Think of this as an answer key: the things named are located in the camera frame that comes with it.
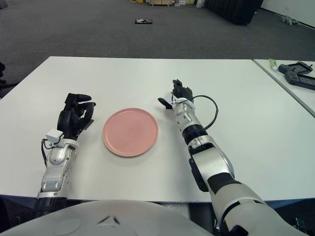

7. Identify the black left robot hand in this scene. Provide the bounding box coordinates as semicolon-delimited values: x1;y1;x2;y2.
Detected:
57;92;96;141

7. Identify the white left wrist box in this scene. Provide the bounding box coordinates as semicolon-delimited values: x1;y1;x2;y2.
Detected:
45;129;63;146

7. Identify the black handheld controller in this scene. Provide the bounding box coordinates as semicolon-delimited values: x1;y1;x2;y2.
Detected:
284;70;315;90
278;61;313;75

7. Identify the blue table frame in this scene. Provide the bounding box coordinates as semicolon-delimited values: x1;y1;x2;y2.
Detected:
0;194;315;210

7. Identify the black curtain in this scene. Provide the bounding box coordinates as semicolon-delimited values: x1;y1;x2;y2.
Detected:
204;0;264;26

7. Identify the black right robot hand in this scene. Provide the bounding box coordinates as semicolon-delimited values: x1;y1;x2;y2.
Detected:
157;79;194;111

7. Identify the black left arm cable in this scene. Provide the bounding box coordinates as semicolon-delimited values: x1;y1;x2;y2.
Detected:
41;139;54;168

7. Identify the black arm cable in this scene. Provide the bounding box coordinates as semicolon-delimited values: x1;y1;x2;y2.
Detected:
191;95;220;130
41;139;54;168

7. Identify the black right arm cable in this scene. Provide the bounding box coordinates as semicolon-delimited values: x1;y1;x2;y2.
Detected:
191;95;220;130

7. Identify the grey robot torso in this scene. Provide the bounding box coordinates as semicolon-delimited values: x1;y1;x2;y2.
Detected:
0;200;215;236

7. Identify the black office chair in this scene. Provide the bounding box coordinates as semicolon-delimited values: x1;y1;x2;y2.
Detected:
0;62;18;99

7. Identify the grey quadruped robot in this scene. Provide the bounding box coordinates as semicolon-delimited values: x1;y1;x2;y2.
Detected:
280;15;300;26

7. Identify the pink round plate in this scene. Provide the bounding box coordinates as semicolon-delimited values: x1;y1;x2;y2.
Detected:
102;107;159;157

